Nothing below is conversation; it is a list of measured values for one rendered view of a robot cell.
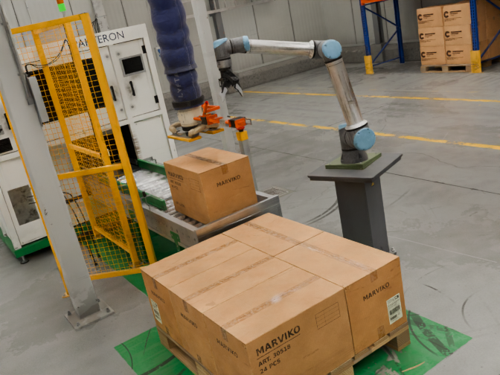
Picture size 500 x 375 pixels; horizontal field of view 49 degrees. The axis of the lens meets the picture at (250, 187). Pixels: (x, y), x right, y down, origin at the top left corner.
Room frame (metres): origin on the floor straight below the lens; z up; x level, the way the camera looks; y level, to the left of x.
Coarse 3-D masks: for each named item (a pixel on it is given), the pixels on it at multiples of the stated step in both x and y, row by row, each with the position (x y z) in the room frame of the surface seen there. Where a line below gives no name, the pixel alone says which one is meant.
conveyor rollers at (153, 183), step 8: (136, 176) 5.37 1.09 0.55; (144, 176) 5.31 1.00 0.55; (152, 176) 5.26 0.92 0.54; (160, 176) 5.20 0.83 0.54; (136, 184) 5.08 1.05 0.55; (144, 184) 5.03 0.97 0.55; (152, 184) 4.97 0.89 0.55; (160, 184) 4.92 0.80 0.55; (168, 184) 4.86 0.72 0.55; (120, 192) 4.98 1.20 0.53; (152, 192) 4.75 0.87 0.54; (160, 192) 4.70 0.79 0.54; (168, 192) 4.64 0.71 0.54; (168, 200) 4.37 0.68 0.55; (168, 208) 4.16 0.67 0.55; (176, 216) 3.98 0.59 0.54; (184, 216) 3.92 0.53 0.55; (192, 224) 3.74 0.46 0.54; (200, 224) 3.68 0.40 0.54
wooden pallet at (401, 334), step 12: (156, 324) 3.13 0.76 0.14; (168, 336) 2.97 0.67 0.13; (384, 336) 2.52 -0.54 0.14; (396, 336) 2.56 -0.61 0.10; (408, 336) 2.61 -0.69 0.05; (168, 348) 3.03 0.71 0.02; (180, 348) 3.00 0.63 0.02; (372, 348) 2.47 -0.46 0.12; (396, 348) 2.57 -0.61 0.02; (180, 360) 2.89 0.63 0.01; (192, 360) 2.84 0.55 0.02; (348, 360) 2.38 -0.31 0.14; (204, 372) 2.60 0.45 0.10; (336, 372) 2.34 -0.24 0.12; (348, 372) 2.38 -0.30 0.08
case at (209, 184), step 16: (176, 160) 4.05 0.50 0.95; (192, 160) 3.95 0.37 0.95; (208, 160) 3.85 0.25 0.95; (224, 160) 3.76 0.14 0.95; (240, 160) 3.72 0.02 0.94; (176, 176) 3.91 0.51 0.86; (192, 176) 3.66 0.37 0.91; (208, 176) 3.59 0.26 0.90; (224, 176) 3.64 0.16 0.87; (240, 176) 3.70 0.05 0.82; (176, 192) 3.97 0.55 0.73; (192, 192) 3.72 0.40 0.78; (208, 192) 3.57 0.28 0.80; (224, 192) 3.63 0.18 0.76; (240, 192) 3.69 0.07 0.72; (176, 208) 4.05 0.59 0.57; (192, 208) 3.78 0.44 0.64; (208, 208) 3.56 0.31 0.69; (224, 208) 3.62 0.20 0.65; (240, 208) 3.68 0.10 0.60
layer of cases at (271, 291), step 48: (240, 240) 3.25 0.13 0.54; (288, 240) 3.10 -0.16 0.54; (336, 240) 2.96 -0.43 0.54; (192, 288) 2.74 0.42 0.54; (240, 288) 2.62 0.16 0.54; (288, 288) 2.52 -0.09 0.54; (336, 288) 2.42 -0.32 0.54; (384, 288) 2.54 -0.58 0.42; (192, 336) 2.64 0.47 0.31; (240, 336) 2.17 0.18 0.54; (288, 336) 2.22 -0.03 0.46; (336, 336) 2.36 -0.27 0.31
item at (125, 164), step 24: (48, 24) 4.08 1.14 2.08; (96, 48) 4.03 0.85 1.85; (48, 72) 4.11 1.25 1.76; (96, 72) 4.03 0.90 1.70; (0, 96) 4.13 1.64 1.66; (96, 120) 4.08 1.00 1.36; (120, 144) 4.03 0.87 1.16; (96, 168) 4.07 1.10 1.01; (120, 168) 4.05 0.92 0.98; (144, 240) 4.03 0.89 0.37; (144, 264) 4.07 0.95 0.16
